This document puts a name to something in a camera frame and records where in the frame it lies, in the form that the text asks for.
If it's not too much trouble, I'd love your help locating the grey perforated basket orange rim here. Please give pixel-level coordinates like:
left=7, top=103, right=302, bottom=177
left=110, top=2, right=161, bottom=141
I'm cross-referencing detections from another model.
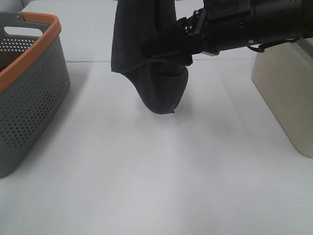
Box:
left=0, top=12, right=70, bottom=177

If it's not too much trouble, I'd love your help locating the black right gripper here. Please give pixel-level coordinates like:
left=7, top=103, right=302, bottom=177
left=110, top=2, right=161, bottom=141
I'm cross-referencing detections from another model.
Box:
left=139, top=0, right=254, bottom=66

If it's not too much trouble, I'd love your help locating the beige basket grey rim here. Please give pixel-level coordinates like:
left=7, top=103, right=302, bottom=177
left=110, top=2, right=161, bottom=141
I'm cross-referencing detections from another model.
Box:
left=252, top=39, right=313, bottom=157

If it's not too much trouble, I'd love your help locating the dark navy towel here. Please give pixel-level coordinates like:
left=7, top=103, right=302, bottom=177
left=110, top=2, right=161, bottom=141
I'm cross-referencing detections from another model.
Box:
left=111, top=0, right=188, bottom=115

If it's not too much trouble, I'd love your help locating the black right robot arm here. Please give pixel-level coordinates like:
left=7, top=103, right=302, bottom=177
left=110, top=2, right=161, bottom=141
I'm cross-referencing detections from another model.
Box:
left=140, top=0, right=313, bottom=66

